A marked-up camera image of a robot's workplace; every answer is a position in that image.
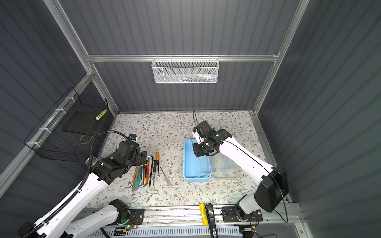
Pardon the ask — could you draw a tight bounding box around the black hex key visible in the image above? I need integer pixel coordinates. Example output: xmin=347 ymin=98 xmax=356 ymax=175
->
xmin=147 ymin=155 xmax=154 ymax=186

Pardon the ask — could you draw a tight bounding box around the light blue toolbox base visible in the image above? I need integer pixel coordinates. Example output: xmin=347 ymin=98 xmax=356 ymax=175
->
xmin=183 ymin=139 xmax=212 ymax=182

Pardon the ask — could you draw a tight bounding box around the yellow black screwdriver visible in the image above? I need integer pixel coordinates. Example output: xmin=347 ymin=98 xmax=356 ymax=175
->
xmin=152 ymin=152 xmax=160 ymax=174

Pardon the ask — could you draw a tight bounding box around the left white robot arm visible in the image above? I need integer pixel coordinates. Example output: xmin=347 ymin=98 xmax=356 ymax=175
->
xmin=18 ymin=131 xmax=143 ymax=238

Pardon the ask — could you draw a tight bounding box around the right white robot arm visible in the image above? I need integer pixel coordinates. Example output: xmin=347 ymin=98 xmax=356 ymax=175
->
xmin=192 ymin=126 xmax=289 ymax=221

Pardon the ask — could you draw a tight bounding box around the yellow utility knife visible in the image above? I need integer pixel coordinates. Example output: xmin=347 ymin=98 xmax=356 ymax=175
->
xmin=140 ymin=163 xmax=148 ymax=187

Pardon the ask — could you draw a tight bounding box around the yellow tube in basket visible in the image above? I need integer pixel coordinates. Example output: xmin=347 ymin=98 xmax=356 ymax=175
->
xmin=95 ymin=109 xmax=108 ymax=121

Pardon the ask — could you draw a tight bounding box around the black foam pad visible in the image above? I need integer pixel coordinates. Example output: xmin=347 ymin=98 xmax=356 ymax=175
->
xmin=63 ymin=112 xmax=100 ymax=136

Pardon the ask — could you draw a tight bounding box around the orange handled tool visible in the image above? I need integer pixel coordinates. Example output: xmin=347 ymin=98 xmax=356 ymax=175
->
xmin=131 ymin=166 xmax=139 ymax=187

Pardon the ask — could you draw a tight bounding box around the red handled tool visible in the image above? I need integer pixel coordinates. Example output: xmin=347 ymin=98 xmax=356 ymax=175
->
xmin=144 ymin=161 xmax=150 ymax=185

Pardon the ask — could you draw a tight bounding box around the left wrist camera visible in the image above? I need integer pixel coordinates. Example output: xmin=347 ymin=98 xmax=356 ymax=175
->
xmin=128 ymin=133 xmax=137 ymax=141

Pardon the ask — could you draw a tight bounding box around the teal handled tool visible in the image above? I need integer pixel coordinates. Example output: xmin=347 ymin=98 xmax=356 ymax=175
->
xmin=132 ymin=166 xmax=142 ymax=191

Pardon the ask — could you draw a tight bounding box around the yellow marker on rail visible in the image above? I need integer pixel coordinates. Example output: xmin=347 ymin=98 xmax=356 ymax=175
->
xmin=199 ymin=203 xmax=208 ymax=226

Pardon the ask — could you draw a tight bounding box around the black handle tool on rail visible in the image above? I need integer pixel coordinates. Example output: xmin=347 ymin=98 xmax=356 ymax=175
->
xmin=206 ymin=203 xmax=218 ymax=238

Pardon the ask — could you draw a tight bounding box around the black wire basket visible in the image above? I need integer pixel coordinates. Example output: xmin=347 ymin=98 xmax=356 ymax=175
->
xmin=24 ymin=90 xmax=108 ymax=162

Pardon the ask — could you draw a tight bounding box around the white wire mesh basket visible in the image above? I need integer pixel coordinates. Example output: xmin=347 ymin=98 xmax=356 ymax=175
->
xmin=151 ymin=58 xmax=220 ymax=84

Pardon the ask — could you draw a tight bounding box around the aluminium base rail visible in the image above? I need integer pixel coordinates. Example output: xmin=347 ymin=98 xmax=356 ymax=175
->
xmin=142 ymin=203 xmax=304 ymax=226

